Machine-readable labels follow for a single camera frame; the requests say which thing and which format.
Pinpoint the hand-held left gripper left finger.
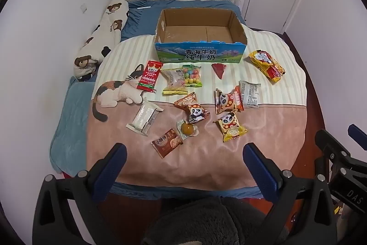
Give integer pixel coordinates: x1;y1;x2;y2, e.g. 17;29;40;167
32;142;128;245

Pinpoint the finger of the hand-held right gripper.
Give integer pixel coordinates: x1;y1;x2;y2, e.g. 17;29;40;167
348;124;367;151
315;129;353;166

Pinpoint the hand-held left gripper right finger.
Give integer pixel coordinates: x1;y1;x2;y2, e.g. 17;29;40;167
243;142;339;245

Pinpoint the yellow cracker packet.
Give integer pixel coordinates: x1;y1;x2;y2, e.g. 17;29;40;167
160;68;187;95

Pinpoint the cardboard milk box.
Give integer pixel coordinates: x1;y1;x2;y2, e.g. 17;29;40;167
154;7;248;65

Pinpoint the yellow panda snack packet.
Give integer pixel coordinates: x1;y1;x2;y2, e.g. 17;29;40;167
216;112;248;143

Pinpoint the light blue blanket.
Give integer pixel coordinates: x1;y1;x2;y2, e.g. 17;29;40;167
49;77;98;174

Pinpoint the white wafer packet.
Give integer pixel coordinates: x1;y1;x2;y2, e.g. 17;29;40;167
125;97;164;137

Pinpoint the brown biscuit packet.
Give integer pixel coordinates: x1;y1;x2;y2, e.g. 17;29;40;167
151;128;184;159

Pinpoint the cat printed blanket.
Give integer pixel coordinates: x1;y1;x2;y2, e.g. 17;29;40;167
86;31;309;188

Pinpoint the grey and white snack packet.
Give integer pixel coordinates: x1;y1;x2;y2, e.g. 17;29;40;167
239;80;262;108

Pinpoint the orange panda snack packet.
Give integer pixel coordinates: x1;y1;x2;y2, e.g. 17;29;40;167
215;88;237;115

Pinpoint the clear packet with brown egg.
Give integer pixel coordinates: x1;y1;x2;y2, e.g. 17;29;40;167
177;119;200;140

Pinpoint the dark panda snack packet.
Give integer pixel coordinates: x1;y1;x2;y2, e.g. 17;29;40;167
187;104;210;123

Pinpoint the yellow and red noodle packet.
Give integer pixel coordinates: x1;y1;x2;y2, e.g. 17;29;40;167
248;50;286;84

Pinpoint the red spicy strip packet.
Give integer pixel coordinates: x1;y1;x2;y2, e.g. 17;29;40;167
136;60;164;93

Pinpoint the brown patterned snack packet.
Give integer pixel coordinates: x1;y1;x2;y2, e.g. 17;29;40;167
174;92;200;110

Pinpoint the red triangular packet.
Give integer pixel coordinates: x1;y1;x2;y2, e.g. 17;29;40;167
211;63;228;80

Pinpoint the colourful candy ball bag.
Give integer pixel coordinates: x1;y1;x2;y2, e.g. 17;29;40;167
182;64;203;87

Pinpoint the bear print pillow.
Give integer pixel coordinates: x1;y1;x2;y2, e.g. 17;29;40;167
73;0;129;79

